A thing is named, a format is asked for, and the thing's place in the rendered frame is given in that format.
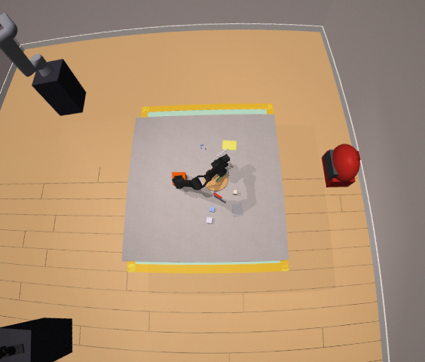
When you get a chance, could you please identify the orange round board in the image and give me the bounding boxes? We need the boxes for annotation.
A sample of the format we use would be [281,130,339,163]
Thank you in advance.
[206,174,228,192]

